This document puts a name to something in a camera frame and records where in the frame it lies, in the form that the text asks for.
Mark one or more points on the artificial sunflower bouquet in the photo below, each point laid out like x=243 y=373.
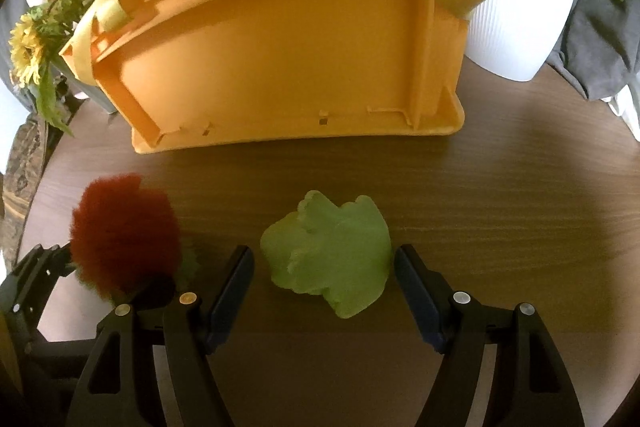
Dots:
x=30 y=52

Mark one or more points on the grey glass vase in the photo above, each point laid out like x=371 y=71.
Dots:
x=95 y=99

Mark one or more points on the red fluffy pompom toy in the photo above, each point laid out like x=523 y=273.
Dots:
x=125 y=232

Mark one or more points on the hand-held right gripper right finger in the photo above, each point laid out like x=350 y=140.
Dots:
x=417 y=302

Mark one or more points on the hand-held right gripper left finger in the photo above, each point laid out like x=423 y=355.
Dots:
x=230 y=302

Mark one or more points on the orange plastic basket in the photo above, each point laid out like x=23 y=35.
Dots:
x=280 y=67

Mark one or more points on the white cloth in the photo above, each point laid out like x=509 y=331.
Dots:
x=627 y=107

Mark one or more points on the green plush toy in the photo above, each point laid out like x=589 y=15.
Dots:
x=330 y=252

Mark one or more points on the brown patterned board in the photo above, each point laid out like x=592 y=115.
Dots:
x=20 y=167

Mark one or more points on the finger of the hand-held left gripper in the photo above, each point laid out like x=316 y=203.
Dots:
x=35 y=272
x=157 y=289

